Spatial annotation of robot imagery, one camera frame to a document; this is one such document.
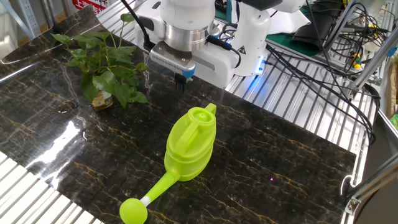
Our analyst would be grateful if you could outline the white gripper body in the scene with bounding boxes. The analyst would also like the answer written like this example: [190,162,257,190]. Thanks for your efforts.
[133,0,240,90]

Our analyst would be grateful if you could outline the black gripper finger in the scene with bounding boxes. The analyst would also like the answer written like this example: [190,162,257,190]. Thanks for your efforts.
[174,73,187,94]

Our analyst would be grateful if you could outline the lime green watering can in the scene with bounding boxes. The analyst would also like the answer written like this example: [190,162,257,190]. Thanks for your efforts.
[119,103,218,224]

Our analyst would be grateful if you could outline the green potted plant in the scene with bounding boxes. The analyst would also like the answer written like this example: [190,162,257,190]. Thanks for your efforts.
[51,12,149,112]

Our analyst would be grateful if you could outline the green desk mat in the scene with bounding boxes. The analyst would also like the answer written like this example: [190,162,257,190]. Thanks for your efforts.
[214,9,323,57]

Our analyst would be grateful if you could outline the white paper sheet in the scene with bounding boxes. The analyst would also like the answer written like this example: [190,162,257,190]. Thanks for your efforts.
[266,9,312,35]

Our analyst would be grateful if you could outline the black fabric pouch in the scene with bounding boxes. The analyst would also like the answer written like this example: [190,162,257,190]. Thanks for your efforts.
[291,12,338,52]

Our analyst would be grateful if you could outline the dark marble pattern mat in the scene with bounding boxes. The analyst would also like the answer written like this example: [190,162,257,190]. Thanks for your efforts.
[0,5,357,224]

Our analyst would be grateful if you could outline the red white sign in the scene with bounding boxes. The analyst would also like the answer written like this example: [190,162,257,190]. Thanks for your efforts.
[72,0,109,15]

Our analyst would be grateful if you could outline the grey diagonal metal bar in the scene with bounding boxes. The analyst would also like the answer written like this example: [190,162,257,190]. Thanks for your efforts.
[322,0,358,54]

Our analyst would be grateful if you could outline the yellow green screwdriver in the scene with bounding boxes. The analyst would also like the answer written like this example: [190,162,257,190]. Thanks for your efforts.
[352,52,363,70]

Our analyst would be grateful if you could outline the silver wrist bracket blue caps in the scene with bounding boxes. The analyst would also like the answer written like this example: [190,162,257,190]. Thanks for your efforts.
[149,26,221,78]

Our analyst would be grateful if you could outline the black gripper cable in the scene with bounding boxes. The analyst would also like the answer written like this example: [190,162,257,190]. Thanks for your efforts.
[120,0,242,68]

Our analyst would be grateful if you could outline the tangled black cables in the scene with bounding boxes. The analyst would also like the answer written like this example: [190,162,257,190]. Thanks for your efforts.
[338,2,391,47]

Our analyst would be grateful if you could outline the thick aluminium profile post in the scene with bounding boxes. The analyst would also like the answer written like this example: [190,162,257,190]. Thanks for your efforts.
[349,27,398,93]

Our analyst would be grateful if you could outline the long black cable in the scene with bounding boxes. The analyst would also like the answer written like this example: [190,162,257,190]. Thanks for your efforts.
[304,0,382,105]

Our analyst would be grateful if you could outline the grey slotted angle post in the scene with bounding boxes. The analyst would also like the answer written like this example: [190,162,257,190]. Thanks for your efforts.
[17,0,43,40]

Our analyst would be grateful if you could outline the thick black cable bundle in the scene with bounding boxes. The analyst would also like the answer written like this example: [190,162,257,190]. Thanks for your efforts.
[266,43,382,147]

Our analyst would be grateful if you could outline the white cable loop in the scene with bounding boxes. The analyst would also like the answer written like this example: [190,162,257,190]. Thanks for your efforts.
[340,174,354,197]

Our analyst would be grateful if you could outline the aluminium profile with bracket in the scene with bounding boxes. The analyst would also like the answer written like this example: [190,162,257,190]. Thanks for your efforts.
[344,160,398,216]

